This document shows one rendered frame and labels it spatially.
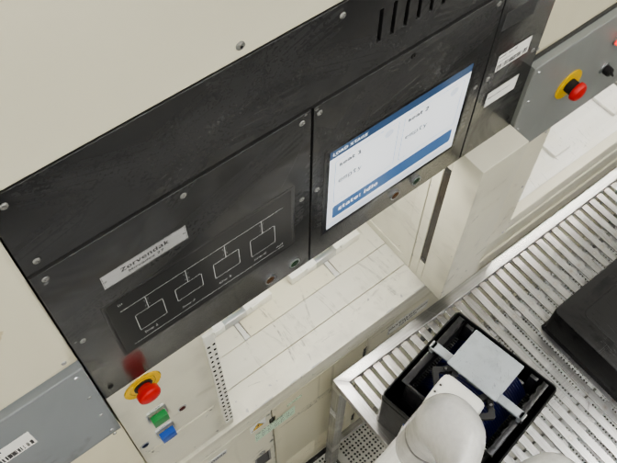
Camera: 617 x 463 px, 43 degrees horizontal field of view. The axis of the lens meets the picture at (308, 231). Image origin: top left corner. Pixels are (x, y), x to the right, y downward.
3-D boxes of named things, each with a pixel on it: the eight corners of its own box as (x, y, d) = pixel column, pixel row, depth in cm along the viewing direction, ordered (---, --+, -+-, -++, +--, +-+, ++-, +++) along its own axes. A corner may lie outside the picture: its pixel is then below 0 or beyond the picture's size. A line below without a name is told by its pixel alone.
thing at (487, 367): (389, 412, 185) (405, 362, 158) (443, 352, 193) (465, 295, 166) (473, 483, 177) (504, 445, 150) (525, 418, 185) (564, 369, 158)
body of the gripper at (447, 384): (408, 419, 159) (442, 379, 163) (448, 454, 155) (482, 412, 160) (412, 407, 152) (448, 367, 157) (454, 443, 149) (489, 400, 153)
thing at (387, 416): (374, 419, 185) (380, 394, 170) (445, 338, 196) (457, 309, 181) (468, 502, 176) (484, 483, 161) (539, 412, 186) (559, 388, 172)
